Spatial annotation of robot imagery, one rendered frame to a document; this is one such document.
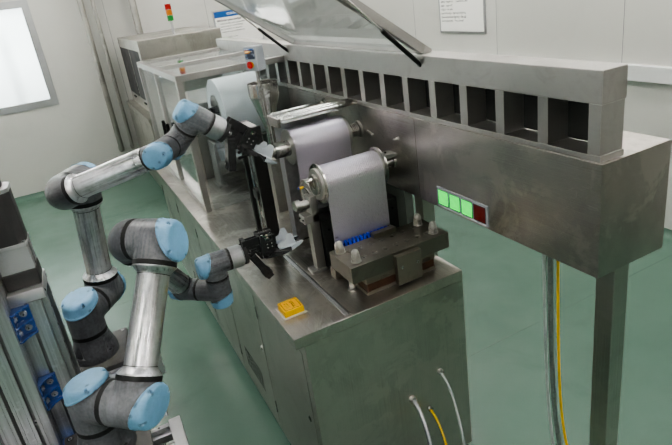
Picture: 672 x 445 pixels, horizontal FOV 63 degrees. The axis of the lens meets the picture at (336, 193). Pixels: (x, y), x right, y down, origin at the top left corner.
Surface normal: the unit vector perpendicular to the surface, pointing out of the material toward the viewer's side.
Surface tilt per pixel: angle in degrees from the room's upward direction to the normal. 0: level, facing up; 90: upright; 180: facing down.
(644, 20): 90
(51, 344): 90
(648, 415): 0
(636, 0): 90
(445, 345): 90
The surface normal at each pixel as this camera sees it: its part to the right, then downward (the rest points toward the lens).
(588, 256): -0.88, 0.28
